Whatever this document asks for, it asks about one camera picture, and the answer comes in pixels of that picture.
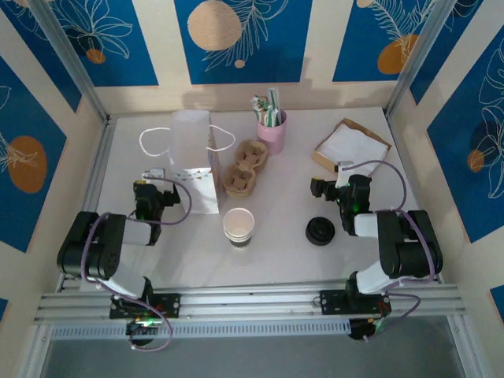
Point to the white paper napkins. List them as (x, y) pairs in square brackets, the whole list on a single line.
[(354, 145)]

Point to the green printed paper sachet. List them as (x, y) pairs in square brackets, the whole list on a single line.
[(256, 106), (266, 112)]

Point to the white paper bag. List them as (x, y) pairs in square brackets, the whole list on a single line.
[(197, 193)]

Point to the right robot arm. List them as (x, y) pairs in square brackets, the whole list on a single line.
[(409, 252)]

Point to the green striped straw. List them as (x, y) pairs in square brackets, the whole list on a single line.
[(271, 106), (277, 106)]

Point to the aluminium side rail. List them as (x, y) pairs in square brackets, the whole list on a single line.
[(103, 157), (406, 157)]

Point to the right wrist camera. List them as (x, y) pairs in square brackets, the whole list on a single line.
[(343, 165)]

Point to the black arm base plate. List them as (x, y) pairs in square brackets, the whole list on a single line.
[(330, 303), (173, 305)]

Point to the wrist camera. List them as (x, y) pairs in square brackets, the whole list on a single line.
[(343, 165), (154, 173)]

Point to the aluminium frame rail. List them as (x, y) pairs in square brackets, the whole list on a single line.
[(252, 303)]

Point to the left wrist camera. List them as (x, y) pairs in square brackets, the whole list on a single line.
[(154, 173)]

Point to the brown cardboard napkin tray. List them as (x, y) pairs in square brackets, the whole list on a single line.
[(321, 155)]

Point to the aluminium frame post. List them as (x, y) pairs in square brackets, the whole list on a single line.
[(421, 59), (71, 59)]

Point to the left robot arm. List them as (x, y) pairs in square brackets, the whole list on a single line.
[(94, 244)]

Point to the pink cylindrical holder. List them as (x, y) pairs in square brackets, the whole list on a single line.
[(271, 139)]

